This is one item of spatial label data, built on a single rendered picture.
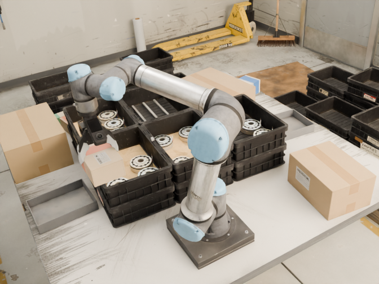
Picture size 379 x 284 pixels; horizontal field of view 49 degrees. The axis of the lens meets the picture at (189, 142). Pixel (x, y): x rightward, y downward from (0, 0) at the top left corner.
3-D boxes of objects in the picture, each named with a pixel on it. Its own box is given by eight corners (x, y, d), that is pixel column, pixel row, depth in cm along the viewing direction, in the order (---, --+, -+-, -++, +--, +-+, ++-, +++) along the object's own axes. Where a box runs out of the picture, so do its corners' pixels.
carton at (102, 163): (126, 175, 152) (122, 158, 148) (95, 187, 147) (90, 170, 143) (110, 154, 164) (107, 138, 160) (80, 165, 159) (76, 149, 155)
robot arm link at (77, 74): (80, 74, 130) (60, 70, 134) (87, 105, 136) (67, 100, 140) (96, 64, 136) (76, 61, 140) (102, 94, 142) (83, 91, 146)
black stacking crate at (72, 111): (142, 144, 211) (139, 125, 205) (85, 162, 201) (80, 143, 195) (118, 112, 242) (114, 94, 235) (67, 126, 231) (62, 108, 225)
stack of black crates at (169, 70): (163, 89, 412) (158, 46, 387) (178, 101, 390) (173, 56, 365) (126, 101, 397) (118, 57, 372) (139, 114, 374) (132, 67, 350)
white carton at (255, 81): (245, 87, 282) (245, 74, 277) (259, 92, 274) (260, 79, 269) (225, 97, 271) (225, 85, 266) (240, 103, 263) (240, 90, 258)
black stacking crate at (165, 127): (234, 166, 191) (234, 145, 185) (176, 187, 181) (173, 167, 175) (195, 128, 221) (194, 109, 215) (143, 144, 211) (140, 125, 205)
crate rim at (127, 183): (173, 170, 175) (173, 165, 174) (105, 194, 165) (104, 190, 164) (140, 128, 206) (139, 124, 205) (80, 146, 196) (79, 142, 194)
